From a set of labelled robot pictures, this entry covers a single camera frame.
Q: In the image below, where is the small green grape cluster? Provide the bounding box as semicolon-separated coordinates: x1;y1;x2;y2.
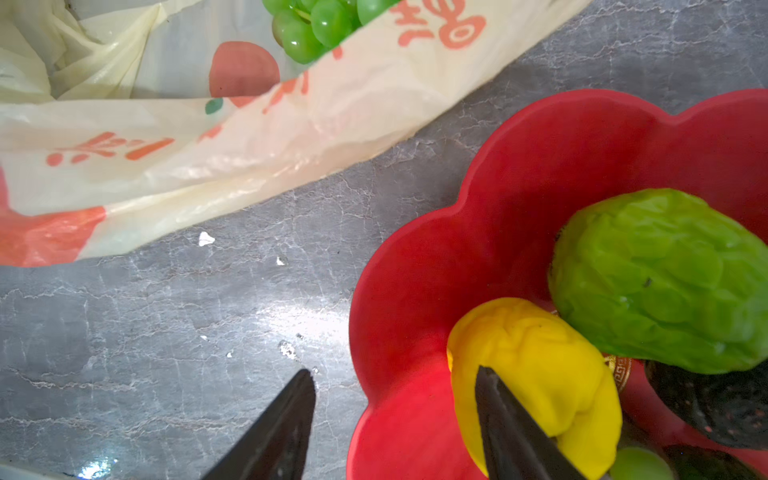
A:
609;447;675;480

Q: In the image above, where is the red flower-shaped plastic bowl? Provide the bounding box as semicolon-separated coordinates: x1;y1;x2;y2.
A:
346;89;767;479

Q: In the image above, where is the dark green fake fruit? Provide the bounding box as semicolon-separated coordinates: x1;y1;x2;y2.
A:
663;445;767;480

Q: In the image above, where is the dark brown fake fruit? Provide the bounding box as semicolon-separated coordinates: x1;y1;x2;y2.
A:
645;361;767;450

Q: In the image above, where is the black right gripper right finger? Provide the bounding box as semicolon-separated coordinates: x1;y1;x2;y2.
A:
475;366;584;480

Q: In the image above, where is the pale yellow plastic bag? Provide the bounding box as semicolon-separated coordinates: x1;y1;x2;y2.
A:
1;1;585;268

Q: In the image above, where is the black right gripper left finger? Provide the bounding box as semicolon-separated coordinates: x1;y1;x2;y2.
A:
202;369;316;480

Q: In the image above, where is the yellow fake lemon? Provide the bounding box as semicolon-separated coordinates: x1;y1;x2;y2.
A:
447;298;622;479

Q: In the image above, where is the green fake grape bunch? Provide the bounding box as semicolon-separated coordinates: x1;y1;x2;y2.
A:
262;0;398;65

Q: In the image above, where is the bright green fake fruit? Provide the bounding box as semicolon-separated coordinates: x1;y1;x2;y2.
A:
548;189;767;374

